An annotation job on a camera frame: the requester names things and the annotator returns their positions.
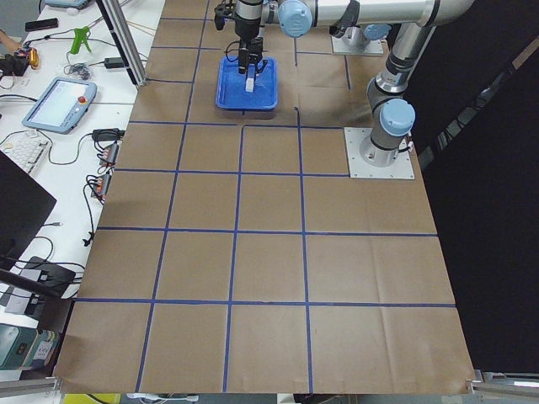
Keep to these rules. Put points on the aluminium frame column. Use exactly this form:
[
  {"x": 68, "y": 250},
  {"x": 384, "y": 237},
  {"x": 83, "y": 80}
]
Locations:
[{"x": 117, "y": 25}]

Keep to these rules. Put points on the white keyboard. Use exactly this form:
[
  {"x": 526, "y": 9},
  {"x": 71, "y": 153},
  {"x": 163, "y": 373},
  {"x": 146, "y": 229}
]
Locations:
[{"x": 27, "y": 153}]

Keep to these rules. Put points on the white block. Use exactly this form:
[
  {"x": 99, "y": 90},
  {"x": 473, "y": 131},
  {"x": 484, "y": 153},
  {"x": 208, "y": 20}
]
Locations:
[{"x": 250, "y": 79}]

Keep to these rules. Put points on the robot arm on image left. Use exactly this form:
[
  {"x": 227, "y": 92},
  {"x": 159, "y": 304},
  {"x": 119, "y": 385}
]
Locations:
[{"x": 363, "y": 35}]

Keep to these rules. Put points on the black docking hub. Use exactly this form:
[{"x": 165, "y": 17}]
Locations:
[{"x": 50, "y": 279}]

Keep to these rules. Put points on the black smartphone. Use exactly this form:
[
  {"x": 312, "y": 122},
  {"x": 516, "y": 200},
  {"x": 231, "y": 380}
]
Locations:
[{"x": 41, "y": 24}]

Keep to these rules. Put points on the metal base plate image left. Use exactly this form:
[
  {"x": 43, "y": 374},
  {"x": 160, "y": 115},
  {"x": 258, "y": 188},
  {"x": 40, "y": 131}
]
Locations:
[{"x": 344, "y": 46}]

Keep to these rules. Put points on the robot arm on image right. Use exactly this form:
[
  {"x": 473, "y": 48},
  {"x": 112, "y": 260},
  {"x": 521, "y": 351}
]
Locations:
[{"x": 351, "y": 22}]

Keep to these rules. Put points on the metal base plate image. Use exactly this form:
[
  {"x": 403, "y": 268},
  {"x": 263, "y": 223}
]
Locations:
[
  {"x": 367, "y": 161},
  {"x": 344, "y": 46}
]

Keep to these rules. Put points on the black monitor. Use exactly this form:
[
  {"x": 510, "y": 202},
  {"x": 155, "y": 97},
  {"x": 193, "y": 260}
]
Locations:
[{"x": 25, "y": 206}]

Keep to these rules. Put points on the black power adapter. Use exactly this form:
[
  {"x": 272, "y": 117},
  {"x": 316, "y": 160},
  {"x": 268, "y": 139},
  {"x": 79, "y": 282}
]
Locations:
[{"x": 113, "y": 63}]

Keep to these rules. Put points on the orange black adapter box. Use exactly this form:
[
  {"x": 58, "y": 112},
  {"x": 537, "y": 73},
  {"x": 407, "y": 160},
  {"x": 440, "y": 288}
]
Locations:
[
  {"x": 108, "y": 155},
  {"x": 99, "y": 186}
]

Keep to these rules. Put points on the green hand tool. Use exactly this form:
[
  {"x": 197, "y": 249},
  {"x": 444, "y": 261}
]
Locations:
[{"x": 81, "y": 36}]

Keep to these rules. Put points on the blue teach pendant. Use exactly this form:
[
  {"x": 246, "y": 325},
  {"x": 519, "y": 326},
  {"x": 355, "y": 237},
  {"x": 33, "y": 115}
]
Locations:
[{"x": 61, "y": 106}]

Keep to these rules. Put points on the metal base plate image right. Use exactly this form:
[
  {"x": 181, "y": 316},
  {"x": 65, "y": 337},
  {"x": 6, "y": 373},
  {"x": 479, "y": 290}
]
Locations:
[{"x": 367, "y": 161}]

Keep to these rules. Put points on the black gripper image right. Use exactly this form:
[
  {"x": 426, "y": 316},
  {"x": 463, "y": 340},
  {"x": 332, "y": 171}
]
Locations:
[{"x": 248, "y": 26}]

